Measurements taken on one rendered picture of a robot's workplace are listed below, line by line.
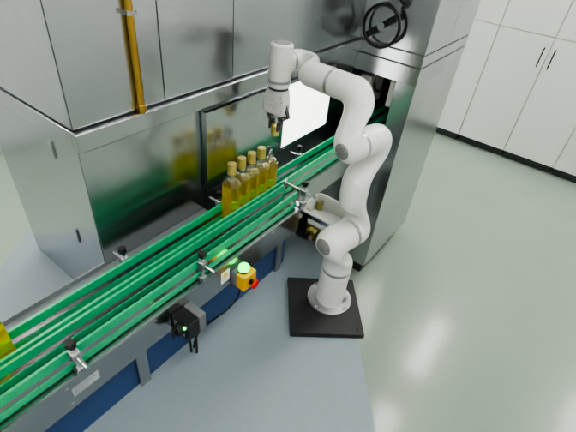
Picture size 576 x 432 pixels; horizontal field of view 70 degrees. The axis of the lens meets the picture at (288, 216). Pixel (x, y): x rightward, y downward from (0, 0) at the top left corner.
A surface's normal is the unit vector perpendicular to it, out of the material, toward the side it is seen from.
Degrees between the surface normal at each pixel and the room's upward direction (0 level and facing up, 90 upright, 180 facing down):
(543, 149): 90
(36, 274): 0
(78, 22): 90
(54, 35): 90
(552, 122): 90
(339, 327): 1
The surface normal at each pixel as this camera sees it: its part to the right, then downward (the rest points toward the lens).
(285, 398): 0.09, -0.78
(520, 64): -0.60, 0.44
